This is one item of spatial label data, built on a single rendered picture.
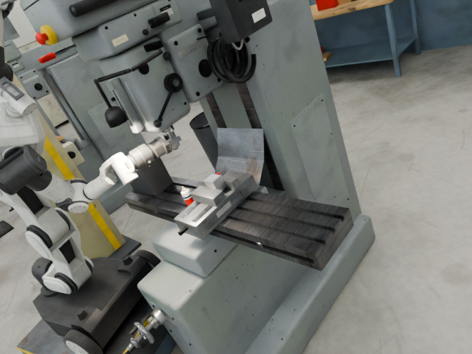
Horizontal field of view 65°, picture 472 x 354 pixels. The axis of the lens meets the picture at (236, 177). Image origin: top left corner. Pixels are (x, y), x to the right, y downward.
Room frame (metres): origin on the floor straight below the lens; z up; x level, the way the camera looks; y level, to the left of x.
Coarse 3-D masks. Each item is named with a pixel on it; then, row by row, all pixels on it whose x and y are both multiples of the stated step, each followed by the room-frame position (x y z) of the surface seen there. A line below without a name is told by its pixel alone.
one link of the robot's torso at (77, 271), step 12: (72, 228) 1.69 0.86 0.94; (36, 240) 1.55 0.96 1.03; (60, 240) 1.64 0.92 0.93; (72, 240) 1.66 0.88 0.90; (48, 252) 1.55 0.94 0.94; (60, 252) 1.58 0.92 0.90; (72, 252) 1.69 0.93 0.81; (60, 264) 1.62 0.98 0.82; (72, 264) 1.67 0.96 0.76; (84, 264) 1.69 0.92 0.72; (60, 276) 1.65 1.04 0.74; (72, 276) 1.62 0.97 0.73; (84, 276) 1.67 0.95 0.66; (72, 288) 1.63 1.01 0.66
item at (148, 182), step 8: (160, 160) 1.77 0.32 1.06; (152, 168) 1.74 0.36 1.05; (160, 168) 1.76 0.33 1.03; (144, 176) 1.72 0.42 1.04; (152, 176) 1.72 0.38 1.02; (160, 176) 1.74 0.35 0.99; (168, 176) 1.77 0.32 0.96; (136, 184) 1.82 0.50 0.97; (144, 184) 1.75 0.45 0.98; (152, 184) 1.71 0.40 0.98; (160, 184) 1.73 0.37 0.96; (168, 184) 1.76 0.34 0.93; (144, 192) 1.79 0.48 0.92; (152, 192) 1.72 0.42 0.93; (160, 192) 1.72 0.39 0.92
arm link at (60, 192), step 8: (56, 176) 1.39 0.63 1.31; (56, 184) 1.36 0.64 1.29; (64, 184) 1.41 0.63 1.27; (40, 192) 1.34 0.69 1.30; (48, 192) 1.34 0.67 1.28; (56, 192) 1.36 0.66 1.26; (64, 192) 1.39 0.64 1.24; (72, 192) 1.42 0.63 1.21; (56, 200) 1.38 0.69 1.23; (64, 200) 1.39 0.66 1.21; (64, 208) 1.41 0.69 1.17; (72, 208) 1.40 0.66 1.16; (80, 208) 1.41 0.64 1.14
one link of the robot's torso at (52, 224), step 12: (0, 192) 1.56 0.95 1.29; (24, 192) 1.64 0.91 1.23; (36, 192) 1.66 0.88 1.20; (12, 204) 1.59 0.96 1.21; (24, 204) 1.57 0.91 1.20; (36, 204) 1.65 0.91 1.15; (48, 204) 1.64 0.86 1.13; (24, 216) 1.61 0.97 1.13; (36, 216) 1.60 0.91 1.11; (48, 216) 1.61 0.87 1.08; (60, 216) 1.64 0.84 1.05; (36, 228) 1.57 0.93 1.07; (48, 228) 1.58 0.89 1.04; (60, 228) 1.61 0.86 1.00; (48, 240) 1.55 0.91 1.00
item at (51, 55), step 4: (72, 44) 1.49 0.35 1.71; (64, 48) 1.47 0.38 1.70; (68, 48) 1.47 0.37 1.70; (52, 52) 1.44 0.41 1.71; (56, 52) 1.45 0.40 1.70; (60, 52) 1.45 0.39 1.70; (64, 52) 1.46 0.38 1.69; (44, 56) 1.42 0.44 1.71; (48, 56) 1.42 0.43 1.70; (52, 56) 1.43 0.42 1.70; (40, 60) 1.41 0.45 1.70; (44, 60) 1.41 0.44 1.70; (48, 60) 1.42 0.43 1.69
